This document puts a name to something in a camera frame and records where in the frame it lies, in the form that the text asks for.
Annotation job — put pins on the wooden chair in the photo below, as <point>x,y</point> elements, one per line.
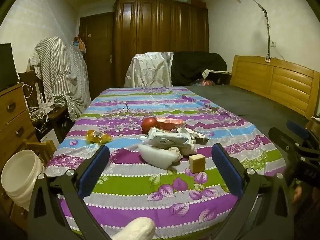
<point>42,147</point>

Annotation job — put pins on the colourful bag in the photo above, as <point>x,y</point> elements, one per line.
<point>203,82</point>

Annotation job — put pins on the white wall socket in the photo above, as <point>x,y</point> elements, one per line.
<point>273,44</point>

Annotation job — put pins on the white plastic packaging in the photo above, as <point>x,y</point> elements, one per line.
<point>170,138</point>

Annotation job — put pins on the black cloth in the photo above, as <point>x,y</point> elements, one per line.
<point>195,65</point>

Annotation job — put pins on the tan cube block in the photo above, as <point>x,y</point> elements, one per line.
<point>197,163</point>

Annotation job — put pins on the wooden headboard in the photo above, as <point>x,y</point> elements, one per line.
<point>280,82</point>

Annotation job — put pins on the wooden chest of drawers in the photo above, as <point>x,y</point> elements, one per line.
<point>12,125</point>

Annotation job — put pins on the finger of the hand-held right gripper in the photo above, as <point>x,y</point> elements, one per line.
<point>282,138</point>
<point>297,129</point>

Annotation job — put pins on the red apple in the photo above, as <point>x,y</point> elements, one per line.
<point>149,125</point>

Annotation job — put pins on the yellow plastic wrapper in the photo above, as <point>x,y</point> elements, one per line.
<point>98,137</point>

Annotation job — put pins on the black flat screen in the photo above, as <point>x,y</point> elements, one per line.
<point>7,65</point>

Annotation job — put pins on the white plastic bucket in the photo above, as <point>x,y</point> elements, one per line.
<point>20,177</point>

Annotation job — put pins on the hanging orange bag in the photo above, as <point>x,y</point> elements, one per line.
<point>81,44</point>

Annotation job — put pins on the orange snack packet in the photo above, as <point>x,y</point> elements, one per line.
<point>172,123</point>

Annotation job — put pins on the brown wooden wardrobe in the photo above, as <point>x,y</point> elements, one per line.
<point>160,30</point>

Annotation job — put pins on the small clear lid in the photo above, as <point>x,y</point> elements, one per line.
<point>143,137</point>

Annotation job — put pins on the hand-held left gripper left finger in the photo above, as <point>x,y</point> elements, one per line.
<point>93,172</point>

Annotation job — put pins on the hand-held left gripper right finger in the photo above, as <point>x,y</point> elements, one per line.
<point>227,172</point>

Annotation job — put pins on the grey mattress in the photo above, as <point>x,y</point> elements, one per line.
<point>250,105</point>

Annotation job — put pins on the metal gooseneck holder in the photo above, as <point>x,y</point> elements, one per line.
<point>268,30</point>

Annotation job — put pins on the grey striped cloth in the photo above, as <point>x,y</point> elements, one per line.
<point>62,72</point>

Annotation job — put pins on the white cardboard box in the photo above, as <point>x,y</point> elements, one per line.
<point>50,137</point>

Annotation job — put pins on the white foam tray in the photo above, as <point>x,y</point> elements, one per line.
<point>156,156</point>

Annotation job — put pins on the brown wooden door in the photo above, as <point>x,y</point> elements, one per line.
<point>97,55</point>

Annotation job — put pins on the floral striped bedsheet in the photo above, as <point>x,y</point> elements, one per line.
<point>140,187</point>

